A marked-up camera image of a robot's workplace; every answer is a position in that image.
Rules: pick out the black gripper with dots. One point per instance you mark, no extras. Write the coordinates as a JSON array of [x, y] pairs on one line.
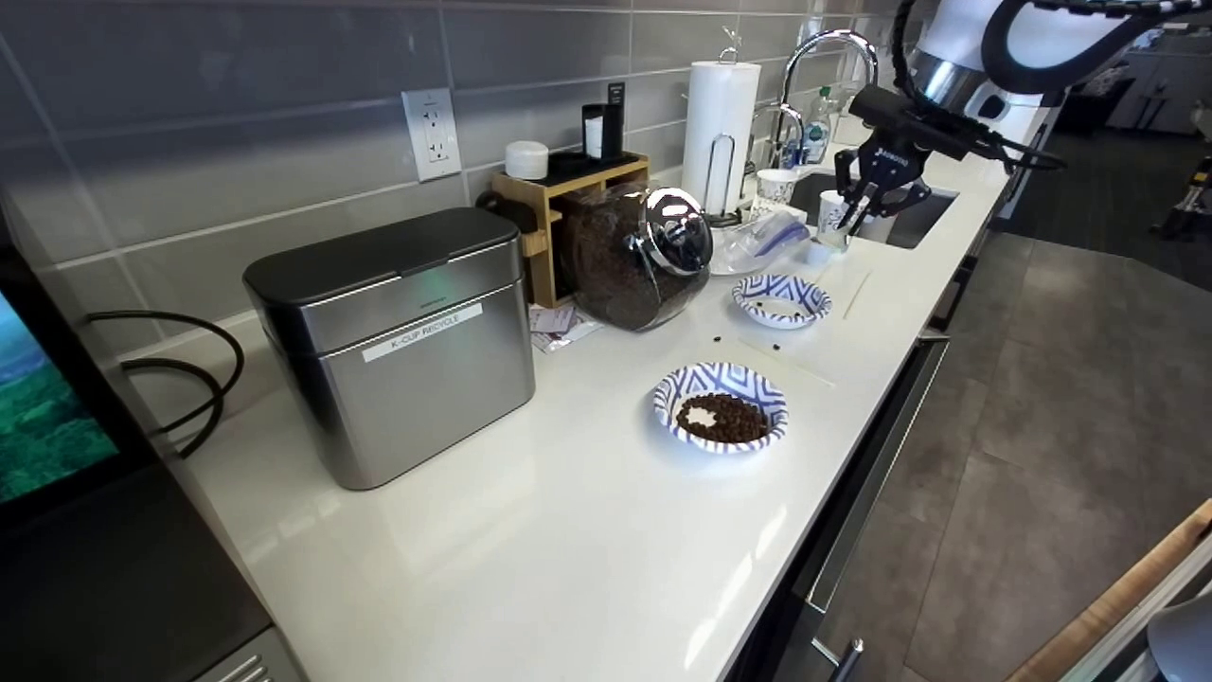
[[903, 174]]

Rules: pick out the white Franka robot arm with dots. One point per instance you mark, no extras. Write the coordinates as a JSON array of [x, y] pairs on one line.
[[972, 38]]

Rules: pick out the blue patterned paper plate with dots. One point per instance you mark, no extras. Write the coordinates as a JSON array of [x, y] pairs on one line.
[[757, 294]]

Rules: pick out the large patterned paper cup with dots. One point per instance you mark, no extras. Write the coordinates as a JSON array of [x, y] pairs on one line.
[[833, 222]]

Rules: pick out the small clear bottle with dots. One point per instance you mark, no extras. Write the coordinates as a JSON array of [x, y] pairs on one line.
[[823, 127]]

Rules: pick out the clear zip bag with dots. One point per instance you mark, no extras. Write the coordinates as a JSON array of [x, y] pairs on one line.
[[762, 241]]

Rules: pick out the metal paper towel holder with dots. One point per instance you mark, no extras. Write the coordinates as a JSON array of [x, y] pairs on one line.
[[723, 217]]

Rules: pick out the white paper towel roll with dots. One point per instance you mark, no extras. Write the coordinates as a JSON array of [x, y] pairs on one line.
[[719, 120]]

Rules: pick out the small chrome arched faucet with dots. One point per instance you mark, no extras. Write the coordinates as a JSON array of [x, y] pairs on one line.
[[826, 38]]

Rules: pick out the pile of coffee beans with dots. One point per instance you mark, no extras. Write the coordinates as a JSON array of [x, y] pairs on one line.
[[738, 423]]

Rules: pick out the glass jar of coffee beans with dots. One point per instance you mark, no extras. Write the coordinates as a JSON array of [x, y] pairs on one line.
[[619, 279]]

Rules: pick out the black cylindrical grinder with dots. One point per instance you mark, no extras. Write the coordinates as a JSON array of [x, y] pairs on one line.
[[614, 120]]

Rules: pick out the black bottle with white label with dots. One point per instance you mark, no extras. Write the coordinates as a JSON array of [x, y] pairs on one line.
[[593, 134]]

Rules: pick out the dark patterned bowl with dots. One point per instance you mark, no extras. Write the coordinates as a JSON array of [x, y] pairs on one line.
[[669, 423]]

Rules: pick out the small purple paper packet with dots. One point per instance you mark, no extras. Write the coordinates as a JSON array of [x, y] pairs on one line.
[[561, 326]]

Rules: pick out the wooden rack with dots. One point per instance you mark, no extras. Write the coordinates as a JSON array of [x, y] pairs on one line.
[[540, 251]]

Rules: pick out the small white jar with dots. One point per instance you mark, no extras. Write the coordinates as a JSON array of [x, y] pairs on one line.
[[527, 159]]

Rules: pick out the wooden board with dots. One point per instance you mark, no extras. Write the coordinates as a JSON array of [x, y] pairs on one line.
[[1123, 592]]

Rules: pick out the stainless steel bin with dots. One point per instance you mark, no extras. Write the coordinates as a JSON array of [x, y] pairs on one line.
[[401, 363]]

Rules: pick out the grey round object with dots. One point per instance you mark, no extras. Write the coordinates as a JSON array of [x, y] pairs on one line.
[[1188, 644]]

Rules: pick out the black monitor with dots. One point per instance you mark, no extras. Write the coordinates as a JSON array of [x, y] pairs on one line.
[[99, 592]]

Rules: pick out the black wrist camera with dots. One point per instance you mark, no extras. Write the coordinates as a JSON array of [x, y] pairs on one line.
[[909, 120]]

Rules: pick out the white wall outlet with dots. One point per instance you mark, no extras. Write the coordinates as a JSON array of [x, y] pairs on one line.
[[434, 134]]

